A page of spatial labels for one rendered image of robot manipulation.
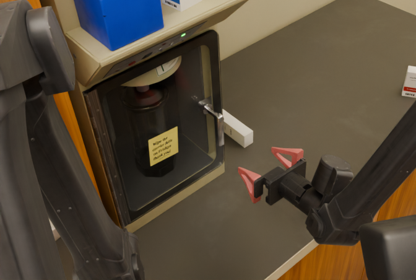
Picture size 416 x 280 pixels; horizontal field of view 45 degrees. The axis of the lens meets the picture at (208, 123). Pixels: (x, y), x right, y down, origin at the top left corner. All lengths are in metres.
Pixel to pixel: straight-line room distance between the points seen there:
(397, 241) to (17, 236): 0.23
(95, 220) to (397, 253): 0.37
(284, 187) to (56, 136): 0.63
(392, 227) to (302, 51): 1.54
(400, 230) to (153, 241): 1.00
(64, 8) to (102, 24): 0.10
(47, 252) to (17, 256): 0.03
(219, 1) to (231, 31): 0.88
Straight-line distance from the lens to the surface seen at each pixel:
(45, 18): 0.40
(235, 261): 1.17
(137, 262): 0.69
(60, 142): 0.48
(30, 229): 0.36
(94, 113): 0.95
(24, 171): 0.36
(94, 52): 0.79
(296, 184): 1.01
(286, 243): 1.21
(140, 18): 0.79
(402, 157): 0.80
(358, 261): 1.72
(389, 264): 0.26
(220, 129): 1.12
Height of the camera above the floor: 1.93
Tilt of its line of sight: 42 degrees down
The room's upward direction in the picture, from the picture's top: 4 degrees counter-clockwise
